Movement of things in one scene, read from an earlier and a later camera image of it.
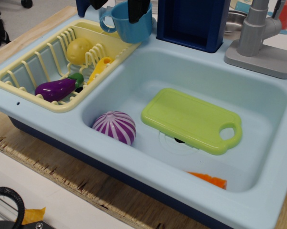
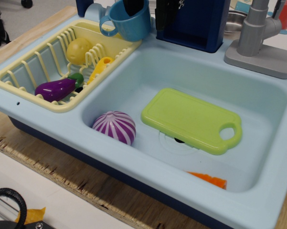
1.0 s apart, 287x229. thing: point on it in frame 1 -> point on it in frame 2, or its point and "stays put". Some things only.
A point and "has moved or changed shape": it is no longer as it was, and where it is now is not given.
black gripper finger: x=136 y=9 -> x=165 y=11
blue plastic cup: x=129 y=32 has moved or changed shape
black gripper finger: x=97 y=4 -> x=132 y=6
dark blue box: x=199 y=24 stays put
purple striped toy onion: x=117 y=125 stays put
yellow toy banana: x=99 y=66 stays put
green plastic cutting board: x=194 y=120 stays put
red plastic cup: x=285 y=13 stays put
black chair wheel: x=26 y=4 stays put
